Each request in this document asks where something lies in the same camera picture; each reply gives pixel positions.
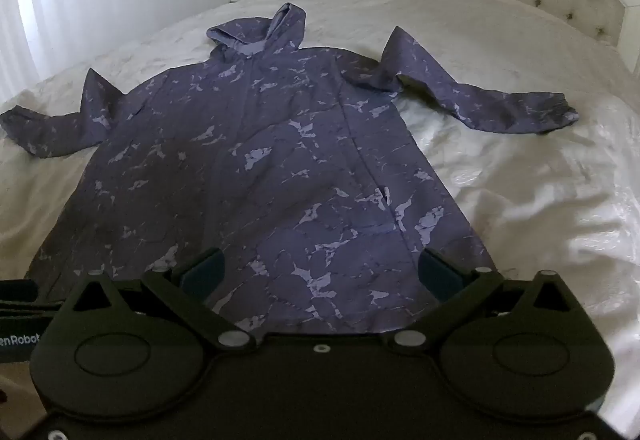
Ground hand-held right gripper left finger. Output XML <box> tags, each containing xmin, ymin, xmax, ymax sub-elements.
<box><xmin>71</xmin><ymin>247</ymin><xmax>257</xmax><ymax>352</ymax></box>

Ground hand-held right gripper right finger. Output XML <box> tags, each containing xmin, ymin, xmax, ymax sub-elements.
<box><xmin>392</xmin><ymin>249</ymin><xmax>574</xmax><ymax>353</ymax></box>

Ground purple marbled hoodie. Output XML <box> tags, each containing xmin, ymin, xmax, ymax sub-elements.
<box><xmin>0</xmin><ymin>2</ymin><xmax>581</xmax><ymax>335</ymax></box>

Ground white curtain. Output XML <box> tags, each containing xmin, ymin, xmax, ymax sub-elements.
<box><xmin>0</xmin><ymin>0</ymin><xmax>71</xmax><ymax>102</ymax></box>

